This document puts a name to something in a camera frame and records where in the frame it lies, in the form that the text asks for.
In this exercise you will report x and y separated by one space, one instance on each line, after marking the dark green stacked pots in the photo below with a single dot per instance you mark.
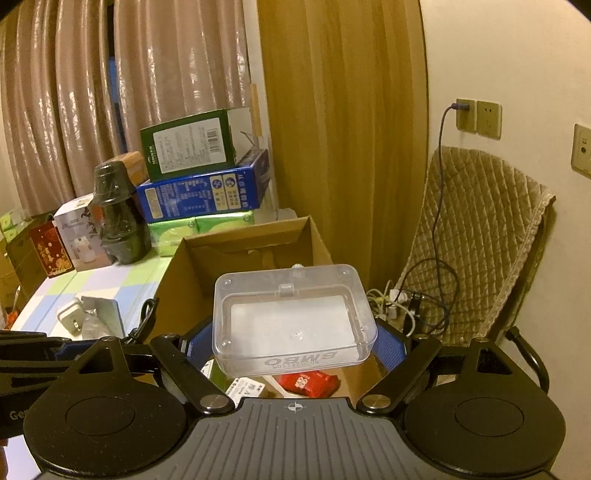
117 221

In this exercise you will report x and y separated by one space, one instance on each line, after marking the red snack packet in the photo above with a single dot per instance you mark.
309 383

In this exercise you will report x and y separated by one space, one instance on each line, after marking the pile of light green packs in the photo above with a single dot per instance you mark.
8 226

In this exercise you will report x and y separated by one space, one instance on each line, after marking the shiny beige curtain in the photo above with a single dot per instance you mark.
184 60

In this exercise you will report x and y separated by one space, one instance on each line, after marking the brown storage carton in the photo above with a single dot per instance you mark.
25 258

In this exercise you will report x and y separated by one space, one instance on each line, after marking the light green tissue pack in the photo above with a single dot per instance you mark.
221 224
173 237

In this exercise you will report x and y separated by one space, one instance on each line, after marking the white humidifier carton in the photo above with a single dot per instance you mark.
78 240

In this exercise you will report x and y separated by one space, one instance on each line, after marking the brown cardboard box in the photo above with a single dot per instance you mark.
318 249

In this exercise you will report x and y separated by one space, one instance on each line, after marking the dark green carton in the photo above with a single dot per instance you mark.
189 143

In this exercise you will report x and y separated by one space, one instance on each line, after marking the black power adapter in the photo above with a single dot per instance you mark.
418 311

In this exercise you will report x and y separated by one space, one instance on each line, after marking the beige wall socket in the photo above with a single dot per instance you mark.
488 119
466 117

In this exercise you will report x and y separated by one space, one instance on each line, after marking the clear plastic box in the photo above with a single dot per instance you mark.
286 323

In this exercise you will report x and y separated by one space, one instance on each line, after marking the chair with quilted cover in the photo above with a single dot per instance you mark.
475 230

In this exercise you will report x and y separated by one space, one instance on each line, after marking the golden curtain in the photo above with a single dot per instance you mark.
341 138

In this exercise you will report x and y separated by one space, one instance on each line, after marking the beige wall plate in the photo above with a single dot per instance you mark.
582 152

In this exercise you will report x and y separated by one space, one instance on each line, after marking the white barcode medicine box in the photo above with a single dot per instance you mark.
244 390

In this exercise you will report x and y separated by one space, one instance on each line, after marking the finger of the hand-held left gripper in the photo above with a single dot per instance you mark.
69 353

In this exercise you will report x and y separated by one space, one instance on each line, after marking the blue carton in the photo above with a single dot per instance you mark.
198 194

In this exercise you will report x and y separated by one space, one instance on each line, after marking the red gold printed packet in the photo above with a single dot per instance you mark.
48 251

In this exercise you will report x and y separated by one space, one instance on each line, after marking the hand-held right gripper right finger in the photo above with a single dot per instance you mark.
392 348

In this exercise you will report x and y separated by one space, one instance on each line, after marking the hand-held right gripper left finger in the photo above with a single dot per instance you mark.
194 348

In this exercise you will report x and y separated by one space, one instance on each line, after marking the silver foil bag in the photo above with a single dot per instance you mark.
108 316

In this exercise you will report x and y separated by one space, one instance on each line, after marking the white charger plug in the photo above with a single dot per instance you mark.
71 316

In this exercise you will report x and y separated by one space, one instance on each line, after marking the white power strip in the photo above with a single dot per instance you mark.
392 300

